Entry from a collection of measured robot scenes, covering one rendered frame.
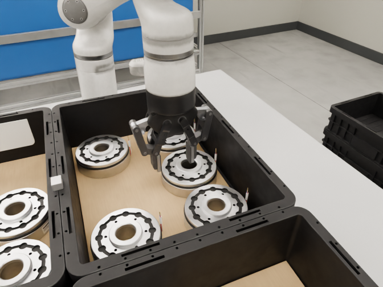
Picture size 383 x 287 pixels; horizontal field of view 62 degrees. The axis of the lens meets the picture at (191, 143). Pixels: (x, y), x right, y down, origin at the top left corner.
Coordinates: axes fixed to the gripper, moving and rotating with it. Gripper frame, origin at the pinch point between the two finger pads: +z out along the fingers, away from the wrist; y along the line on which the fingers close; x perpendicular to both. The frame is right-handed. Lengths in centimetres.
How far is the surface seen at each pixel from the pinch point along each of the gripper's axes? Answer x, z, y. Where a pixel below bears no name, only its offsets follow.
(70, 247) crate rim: -15.3, -4.0, -18.2
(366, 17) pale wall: 195, 53, 276
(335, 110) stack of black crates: 38, 30, 82
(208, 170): -2.1, 3.2, 5.8
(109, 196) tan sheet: 1.4, 6.0, -12.0
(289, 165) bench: 7.5, 19.1, 34.5
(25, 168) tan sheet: 15.4, 5.9, -25.9
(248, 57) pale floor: 228, 88, 163
